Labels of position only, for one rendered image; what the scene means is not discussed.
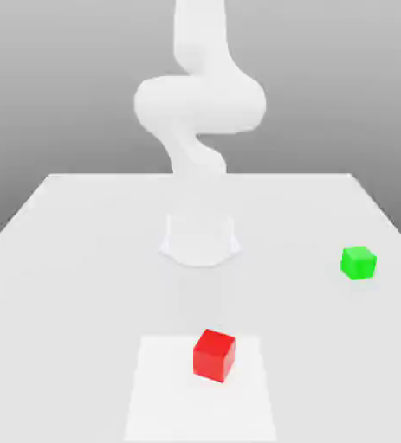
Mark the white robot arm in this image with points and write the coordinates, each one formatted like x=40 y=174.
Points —
x=200 y=104

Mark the small green cube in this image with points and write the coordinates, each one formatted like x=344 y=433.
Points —
x=358 y=263

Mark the small red cube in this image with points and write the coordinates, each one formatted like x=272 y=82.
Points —
x=214 y=356

